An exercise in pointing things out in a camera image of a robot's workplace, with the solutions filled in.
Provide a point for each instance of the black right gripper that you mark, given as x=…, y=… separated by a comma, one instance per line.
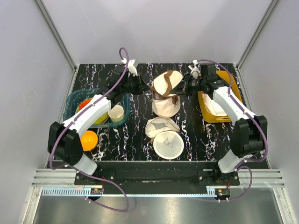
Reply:
x=183, y=87

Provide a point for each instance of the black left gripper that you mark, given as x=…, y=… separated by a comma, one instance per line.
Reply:
x=140, y=84

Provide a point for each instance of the cream laundry bag brown trim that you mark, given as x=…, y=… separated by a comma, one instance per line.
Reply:
x=162, y=104

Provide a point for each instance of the dark maroon bra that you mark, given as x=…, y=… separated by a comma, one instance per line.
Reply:
x=175, y=100

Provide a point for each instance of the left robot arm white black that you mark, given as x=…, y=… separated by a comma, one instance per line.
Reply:
x=64, y=138

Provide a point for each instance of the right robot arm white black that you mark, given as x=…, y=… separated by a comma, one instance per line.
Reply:
x=248, y=141

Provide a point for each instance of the white mesh laundry bag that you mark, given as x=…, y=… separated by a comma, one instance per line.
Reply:
x=166, y=141

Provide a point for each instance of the white cloth in bin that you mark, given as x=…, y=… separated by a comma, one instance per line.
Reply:
x=213, y=107

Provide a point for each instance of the teal transparent plastic container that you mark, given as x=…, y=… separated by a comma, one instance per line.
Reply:
x=75, y=98

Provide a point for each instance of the cream paper cup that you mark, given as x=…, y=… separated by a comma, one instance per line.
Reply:
x=116, y=114

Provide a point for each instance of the yellow plastic bin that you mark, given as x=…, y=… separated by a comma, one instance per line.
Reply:
x=207, y=117

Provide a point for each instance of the yellow-green plate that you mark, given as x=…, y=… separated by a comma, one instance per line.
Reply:
x=100, y=120

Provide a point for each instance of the orange translucent cup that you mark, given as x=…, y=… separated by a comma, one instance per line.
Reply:
x=84, y=103

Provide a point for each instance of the orange bowl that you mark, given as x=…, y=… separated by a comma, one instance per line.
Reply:
x=89, y=141

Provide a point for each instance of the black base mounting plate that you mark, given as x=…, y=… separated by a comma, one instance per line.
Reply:
x=165, y=177

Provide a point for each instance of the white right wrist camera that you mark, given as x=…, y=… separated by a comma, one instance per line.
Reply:
x=194, y=70

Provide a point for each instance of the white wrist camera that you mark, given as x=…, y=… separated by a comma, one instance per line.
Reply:
x=132, y=64
x=194, y=70

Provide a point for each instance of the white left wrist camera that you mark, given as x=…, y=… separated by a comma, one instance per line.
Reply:
x=132, y=64

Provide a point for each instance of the aluminium frame post left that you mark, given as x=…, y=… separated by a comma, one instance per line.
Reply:
x=50, y=24

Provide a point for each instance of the aluminium frame post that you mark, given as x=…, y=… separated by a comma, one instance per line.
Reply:
x=50, y=24
x=262, y=24

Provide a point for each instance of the aluminium frame post right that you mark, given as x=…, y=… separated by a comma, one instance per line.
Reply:
x=262, y=24

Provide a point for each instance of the aluminium front rail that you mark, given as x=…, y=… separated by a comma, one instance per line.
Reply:
x=67, y=182

